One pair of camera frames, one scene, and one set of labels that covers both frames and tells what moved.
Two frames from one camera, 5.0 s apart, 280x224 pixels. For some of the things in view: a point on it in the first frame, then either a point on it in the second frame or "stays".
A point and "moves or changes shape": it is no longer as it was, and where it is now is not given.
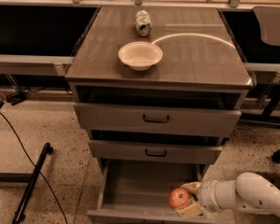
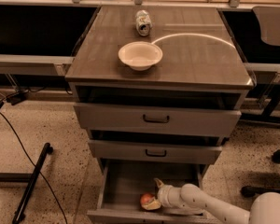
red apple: (178, 197) moves or changes shape
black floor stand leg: (20, 210) stays
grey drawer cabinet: (158, 89) stays
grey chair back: (274, 24) stays
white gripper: (207, 195) -> (165, 194)
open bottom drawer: (137, 190) stays
